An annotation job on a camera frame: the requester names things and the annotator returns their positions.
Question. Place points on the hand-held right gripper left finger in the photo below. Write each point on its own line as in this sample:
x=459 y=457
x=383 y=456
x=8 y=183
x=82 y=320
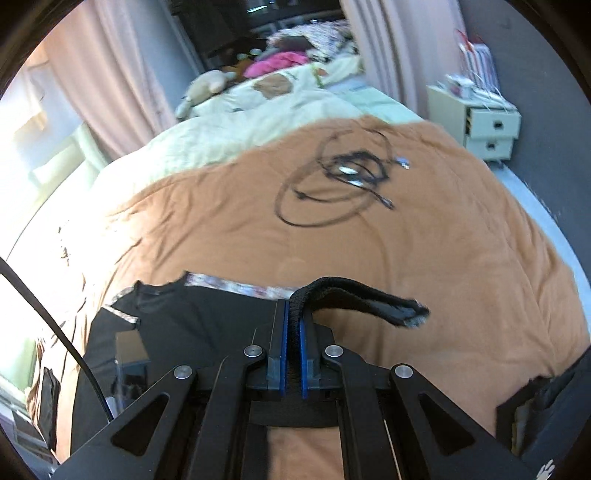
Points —
x=285 y=350

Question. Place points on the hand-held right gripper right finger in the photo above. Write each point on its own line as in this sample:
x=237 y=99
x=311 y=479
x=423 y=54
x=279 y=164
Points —
x=303 y=355

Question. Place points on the black garment with floral trim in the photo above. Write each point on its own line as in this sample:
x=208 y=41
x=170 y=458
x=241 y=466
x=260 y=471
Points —
x=194 y=323

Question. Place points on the black hanging bag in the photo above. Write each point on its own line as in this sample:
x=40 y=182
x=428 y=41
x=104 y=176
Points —
x=47 y=406

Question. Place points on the orange blanket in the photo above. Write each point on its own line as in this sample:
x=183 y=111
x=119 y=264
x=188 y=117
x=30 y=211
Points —
x=323 y=249

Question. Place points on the cream bear print duvet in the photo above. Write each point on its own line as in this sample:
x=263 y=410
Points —
x=258 y=110

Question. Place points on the black cloth with paw print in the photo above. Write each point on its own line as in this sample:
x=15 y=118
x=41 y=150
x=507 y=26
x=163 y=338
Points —
x=554 y=415

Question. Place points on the light green bed sheet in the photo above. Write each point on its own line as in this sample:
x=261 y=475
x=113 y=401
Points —
x=383 y=106

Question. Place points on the beige stuffed toy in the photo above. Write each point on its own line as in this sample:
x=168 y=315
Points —
x=207 y=83

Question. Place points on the pink curtain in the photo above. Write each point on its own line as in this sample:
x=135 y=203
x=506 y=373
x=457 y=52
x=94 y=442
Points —
x=115 y=69
x=397 y=50

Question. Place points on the pink clothing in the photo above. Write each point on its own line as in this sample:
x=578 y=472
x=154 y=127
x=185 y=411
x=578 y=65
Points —
x=277 y=62

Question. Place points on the cream drawer cabinet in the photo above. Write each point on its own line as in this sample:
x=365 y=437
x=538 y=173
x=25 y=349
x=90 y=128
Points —
x=489 y=124

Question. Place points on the floral cloth pile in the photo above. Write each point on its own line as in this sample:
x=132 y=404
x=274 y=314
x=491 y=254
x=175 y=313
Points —
x=323 y=37

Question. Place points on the dark shelf unit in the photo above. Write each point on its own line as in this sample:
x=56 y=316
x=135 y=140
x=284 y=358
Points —
x=217 y=32

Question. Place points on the striped paper bag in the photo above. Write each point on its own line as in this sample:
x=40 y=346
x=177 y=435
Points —
x=480 y=60

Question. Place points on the pale green bed frame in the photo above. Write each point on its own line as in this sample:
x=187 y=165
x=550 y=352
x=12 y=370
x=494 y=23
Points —
x=85 y=147

